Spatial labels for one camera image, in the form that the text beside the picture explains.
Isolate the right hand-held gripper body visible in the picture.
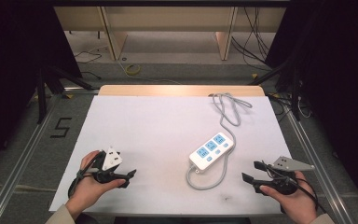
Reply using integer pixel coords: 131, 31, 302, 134
255, 155, 316, 197

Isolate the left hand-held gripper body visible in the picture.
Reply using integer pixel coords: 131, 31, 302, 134
90, 147, 123, 184

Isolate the white power strip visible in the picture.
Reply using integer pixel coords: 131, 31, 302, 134
188, 132, 235, 175

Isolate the person's left hand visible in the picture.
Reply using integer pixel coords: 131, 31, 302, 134
64, 149, 127, 219

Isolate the person's right hand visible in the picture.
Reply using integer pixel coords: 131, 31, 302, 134
259, 171, 320, 224

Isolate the white table mat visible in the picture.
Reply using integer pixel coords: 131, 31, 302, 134
48, 94, 294, 217

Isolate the black metal stand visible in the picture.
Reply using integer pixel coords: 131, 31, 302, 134
247, 60, 303, 122
35, 64, 96, 125

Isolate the yellow tape roll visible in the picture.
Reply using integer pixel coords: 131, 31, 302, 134
124, 63, 142, 77

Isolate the dark curtain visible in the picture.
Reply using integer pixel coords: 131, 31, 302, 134
264, 0, 358, 217
0, 0, 83, 178

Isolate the light wooden bench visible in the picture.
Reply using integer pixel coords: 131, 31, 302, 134
54, 6, 287, 62

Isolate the metal floor rail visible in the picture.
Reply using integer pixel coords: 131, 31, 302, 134
282, 106, 357, 224
0, 92, 63, 224

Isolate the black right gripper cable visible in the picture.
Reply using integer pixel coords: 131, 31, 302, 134
261, 160, 328, 216

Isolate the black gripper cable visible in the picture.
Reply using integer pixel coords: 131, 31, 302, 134
67, 150, 106, 199
261, 160, 328, 216

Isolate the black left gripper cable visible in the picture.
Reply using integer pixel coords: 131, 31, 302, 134
67, 150, 106, 199

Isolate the grey power strip cable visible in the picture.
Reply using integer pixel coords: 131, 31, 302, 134
186, 91, 254, 191

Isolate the thin black floor cable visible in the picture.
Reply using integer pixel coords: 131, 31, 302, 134
74, 49, 103, 80

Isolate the bundle of black cables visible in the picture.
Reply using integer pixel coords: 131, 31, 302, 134
230, 7, 276, 72

